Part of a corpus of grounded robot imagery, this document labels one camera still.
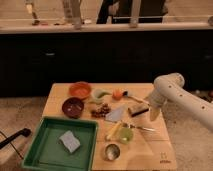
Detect green plastic tray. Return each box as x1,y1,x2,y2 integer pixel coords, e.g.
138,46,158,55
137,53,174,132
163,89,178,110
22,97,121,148
22,117,98,171

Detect wooden table board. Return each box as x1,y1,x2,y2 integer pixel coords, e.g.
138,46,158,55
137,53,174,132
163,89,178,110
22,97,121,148
42,83,177,171

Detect yellow handled knife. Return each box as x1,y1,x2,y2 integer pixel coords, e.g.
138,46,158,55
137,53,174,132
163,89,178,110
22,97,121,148
106,121,121,141

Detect grey cloth piece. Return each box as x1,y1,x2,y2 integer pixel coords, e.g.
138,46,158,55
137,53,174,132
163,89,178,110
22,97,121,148
105,106,124,122

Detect green plastic cup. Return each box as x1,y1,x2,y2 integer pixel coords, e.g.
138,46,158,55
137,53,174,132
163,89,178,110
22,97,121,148
119,128,133,144

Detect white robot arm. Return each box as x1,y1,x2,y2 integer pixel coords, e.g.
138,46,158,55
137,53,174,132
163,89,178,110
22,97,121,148
148,73,213,132

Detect black handle tool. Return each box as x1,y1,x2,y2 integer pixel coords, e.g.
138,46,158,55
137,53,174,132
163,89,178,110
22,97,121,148
0,128,31,149

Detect dark maroon bowl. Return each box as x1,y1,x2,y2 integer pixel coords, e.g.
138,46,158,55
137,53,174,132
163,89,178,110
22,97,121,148
62,97,84,119

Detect small steel cup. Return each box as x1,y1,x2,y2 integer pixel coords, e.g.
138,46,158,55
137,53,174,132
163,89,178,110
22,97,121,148
104,144,120,161

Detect white green cup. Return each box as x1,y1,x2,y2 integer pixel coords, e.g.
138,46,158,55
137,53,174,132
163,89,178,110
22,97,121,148
91,89,109,103

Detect orange fruit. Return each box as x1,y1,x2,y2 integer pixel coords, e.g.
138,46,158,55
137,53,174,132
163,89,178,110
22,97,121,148
112,89,123,100

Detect grey sponge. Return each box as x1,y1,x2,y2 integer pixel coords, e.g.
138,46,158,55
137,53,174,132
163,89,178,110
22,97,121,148
60,131,80,153

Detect person in dark clothes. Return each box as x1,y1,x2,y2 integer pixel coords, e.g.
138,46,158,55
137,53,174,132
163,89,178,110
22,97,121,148
96,0,168,24

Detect brown block sponge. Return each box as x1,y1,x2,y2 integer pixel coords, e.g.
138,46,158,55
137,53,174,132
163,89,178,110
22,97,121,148
128,104,149,117

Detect bunch of brown grapes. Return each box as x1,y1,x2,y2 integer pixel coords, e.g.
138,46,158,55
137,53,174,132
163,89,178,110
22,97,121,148
91,104,111,118

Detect small dish brush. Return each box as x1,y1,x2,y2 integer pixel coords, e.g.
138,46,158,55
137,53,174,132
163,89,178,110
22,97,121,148
122,91,149,105

